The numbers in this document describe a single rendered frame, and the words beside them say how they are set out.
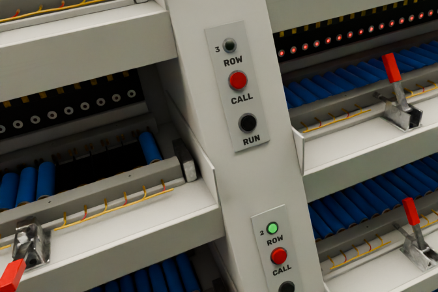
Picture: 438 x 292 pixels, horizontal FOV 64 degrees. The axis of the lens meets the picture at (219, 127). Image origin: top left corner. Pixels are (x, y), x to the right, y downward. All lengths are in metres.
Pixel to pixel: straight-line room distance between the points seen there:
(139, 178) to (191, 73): 0.13
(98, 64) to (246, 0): 0.15
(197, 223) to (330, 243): 0.23
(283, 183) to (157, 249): 0.15
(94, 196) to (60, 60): 0.14
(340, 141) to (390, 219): 0.18
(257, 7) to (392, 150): 0.23
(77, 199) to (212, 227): 0.14
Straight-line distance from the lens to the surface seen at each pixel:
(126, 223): 0.37
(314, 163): 0.41
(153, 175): 0.38
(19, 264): 0.33
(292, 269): 0.43
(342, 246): 0.54
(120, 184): 0.38
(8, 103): 0.49
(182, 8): 0.33
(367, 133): 0.46
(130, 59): 0.34
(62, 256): 0.37
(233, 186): 0.36
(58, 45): 0.33
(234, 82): 0.34
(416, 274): 0.56
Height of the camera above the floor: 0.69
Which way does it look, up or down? 12 degrees down
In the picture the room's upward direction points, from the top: 14 degrees counter-clockwise
